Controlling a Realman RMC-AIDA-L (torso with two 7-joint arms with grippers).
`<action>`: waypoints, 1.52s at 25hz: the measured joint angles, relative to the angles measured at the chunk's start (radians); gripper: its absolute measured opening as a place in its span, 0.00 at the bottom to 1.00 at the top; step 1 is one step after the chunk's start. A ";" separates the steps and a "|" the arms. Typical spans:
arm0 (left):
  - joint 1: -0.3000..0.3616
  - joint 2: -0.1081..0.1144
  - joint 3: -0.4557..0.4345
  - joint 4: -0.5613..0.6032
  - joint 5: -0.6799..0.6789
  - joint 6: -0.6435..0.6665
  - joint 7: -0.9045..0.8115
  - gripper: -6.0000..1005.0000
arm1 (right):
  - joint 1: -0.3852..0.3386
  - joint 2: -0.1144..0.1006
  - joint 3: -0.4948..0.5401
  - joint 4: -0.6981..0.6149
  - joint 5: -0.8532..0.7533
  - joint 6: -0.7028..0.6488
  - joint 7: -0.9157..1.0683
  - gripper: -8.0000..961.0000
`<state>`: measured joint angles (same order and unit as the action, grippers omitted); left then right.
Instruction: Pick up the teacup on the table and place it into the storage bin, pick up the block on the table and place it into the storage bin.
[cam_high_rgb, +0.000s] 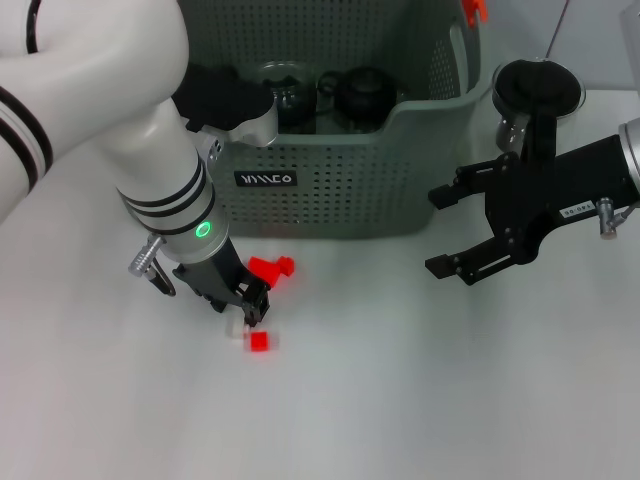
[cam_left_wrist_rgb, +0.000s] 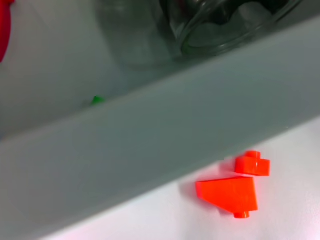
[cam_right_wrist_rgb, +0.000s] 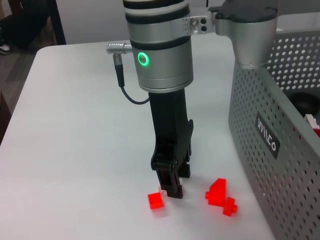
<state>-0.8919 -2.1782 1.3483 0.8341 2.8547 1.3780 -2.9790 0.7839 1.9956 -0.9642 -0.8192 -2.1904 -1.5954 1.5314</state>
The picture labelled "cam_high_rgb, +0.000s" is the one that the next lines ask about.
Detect orange bin latch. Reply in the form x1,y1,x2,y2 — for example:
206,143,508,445
460,0,489,25

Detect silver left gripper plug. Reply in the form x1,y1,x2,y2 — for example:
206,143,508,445
128,234,166,276

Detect grey-green perforated storage bin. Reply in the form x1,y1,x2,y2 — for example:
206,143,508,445
177,0,494,239

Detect white toy brick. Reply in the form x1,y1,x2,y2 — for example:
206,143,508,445
224,317,250,347

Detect large red slope brick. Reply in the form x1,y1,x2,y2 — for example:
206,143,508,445
248,256,282,290

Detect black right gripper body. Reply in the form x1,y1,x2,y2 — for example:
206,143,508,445
485,133,632,267

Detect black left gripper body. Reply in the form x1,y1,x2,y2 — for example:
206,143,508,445
172,238,257,315

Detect glass teapot with black handle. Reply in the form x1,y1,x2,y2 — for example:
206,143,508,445
457,57,587,171

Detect glass teacup with black sleeve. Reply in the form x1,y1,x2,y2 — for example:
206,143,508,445
277,102,320,135
317,64,407,135
259,60,320,109

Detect grey left gripper cable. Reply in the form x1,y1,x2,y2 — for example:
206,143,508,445
147,259,177,298

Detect silver right gripper cable plug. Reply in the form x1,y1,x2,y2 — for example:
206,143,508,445
597,197,640,242

